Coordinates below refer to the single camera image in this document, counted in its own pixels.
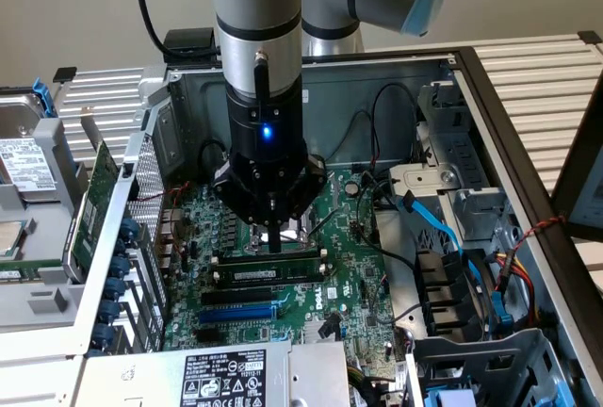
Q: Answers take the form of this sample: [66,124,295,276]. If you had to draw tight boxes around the black wire with plug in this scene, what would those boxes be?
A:
[198,139,233,183]

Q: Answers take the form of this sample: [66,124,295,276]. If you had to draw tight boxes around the thin red wire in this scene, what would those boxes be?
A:
[134,182,193,204]

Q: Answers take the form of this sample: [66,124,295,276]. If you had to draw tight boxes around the black gripper cable plug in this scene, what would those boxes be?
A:
[253,50,271,122]

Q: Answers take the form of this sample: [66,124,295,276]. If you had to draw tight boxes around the green graphics card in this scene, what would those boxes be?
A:
[62,105,122,286]

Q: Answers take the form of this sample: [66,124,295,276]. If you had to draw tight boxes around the dark monitor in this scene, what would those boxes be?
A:
[550,70,603,244]

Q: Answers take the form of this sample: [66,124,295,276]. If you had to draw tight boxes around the black fan shroud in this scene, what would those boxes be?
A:
[413,249,496,338]

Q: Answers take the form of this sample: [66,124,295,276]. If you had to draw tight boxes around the blue expansion slot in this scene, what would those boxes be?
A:
[197,304,278,325]

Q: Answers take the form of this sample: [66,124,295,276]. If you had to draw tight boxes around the green RAM stick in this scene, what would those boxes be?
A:
[0,259,65,284]
[218,257,325,285]

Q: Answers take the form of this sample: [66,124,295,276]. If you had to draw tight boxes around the black looped wire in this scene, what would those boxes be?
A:
[370,82,421,169]
[339,109,375,169]

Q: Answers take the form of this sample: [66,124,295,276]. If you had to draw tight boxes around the thin metal locking lever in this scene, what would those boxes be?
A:
[307,209,340,241]

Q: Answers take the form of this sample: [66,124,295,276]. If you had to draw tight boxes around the long black expansion slot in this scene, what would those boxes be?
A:
[201,286,274,307]

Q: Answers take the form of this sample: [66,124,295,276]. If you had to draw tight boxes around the silver hard disk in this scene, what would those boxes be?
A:
[0,92,63,204]

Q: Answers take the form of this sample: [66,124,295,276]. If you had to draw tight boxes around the CPU socket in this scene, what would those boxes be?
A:
[248,217,315,253]

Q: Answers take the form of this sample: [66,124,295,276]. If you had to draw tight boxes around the blue plastic part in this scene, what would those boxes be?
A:
[425,387,478,407]

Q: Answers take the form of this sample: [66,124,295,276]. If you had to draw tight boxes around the blue plastic latch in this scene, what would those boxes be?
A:
[489,291,515,335]

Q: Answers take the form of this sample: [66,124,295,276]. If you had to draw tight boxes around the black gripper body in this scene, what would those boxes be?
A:
[223,77,311,228]

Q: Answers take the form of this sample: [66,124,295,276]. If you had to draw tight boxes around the light blue flat wire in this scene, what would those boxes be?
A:
[399,191,480,285]

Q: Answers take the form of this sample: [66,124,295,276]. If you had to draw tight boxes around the grey drive cage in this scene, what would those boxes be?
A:
[407,328,583,407]

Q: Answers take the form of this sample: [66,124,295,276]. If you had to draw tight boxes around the black box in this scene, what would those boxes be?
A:
[163,27,220,67]

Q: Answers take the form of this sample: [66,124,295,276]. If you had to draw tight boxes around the black RAM slot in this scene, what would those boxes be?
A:
[214,276,328,290]
[217,250,325,267]

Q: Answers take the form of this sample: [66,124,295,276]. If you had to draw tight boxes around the open grey PC case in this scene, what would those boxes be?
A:
[0,46,603,407]

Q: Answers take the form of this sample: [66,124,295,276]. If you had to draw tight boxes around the silver power supply with label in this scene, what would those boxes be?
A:
[74,340,350,407]

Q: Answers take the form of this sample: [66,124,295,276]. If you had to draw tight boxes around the grey metal disk bay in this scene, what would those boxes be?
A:
[388,80,515,243]

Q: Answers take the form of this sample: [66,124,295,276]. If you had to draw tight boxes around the red black twisted wire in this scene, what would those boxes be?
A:
[511,216,567,251]

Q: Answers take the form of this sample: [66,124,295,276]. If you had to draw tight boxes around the green motherboard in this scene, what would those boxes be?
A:
[162,169,402,366]

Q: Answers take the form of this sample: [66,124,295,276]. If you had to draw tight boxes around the yellow red power wire bundle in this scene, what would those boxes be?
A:
[489,250,541,331]

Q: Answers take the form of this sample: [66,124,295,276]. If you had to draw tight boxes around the silver CPU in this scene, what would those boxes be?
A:
[0,220,25,260]

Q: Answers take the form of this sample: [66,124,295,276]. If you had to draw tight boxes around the silver heat sink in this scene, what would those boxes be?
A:
[303,319,345,345]

